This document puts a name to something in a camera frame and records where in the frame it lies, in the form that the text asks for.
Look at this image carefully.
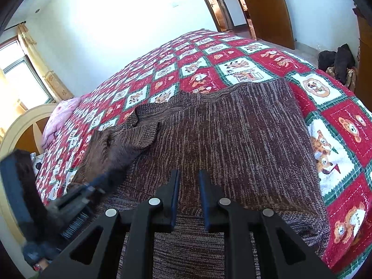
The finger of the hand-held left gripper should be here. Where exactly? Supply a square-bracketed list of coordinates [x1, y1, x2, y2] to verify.
[60, 172, 112, 210]

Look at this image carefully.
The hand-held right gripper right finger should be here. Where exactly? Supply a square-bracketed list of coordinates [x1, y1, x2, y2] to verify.
[198, 169, 338, 279]

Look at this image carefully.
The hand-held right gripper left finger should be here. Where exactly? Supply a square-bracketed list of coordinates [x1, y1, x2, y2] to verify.
[38, 169, 180, 279]

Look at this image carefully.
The brown knitted sweater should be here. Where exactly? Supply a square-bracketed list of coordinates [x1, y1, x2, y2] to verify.
[68, 78, 330, 279]

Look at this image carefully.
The white spotted pillow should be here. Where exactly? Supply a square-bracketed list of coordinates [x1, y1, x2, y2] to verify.
[30, 153, 45, 176]

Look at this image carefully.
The cream wooden headboard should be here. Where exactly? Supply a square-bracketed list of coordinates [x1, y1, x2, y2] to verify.
[0, 103, 60, 268]

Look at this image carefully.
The pink pillow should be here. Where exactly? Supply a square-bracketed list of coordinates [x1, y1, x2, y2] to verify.
[42, 97, 84, 149]

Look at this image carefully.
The yellow curtain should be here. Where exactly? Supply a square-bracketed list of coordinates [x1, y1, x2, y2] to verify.
[16, 23, 74, 103]

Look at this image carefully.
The window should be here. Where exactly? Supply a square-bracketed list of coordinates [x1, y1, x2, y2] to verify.
[0, 39, 54, 108]

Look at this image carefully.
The red bear-print quilt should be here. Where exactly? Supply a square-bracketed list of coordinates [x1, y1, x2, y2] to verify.
[35, 29, 372, 279]

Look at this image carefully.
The curtain rod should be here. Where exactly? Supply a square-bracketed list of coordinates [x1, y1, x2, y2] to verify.
[5, 20, 27, 32]

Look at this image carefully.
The brown patterned bag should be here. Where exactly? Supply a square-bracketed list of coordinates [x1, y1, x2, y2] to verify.
[325, 66, 359, 93]

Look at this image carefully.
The black bag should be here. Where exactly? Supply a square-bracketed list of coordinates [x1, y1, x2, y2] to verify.
[317, 43, 356, 85]

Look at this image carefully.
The brown wooden door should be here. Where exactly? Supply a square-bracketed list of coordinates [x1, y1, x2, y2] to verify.
[234, 0, 296, 50]

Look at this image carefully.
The brown wooden wardrobe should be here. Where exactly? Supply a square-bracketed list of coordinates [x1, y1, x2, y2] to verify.
[352, 3, 372, 95]

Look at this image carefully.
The wooden door frame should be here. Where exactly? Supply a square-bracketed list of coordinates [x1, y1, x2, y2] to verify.
[192, 0, 257, 40]

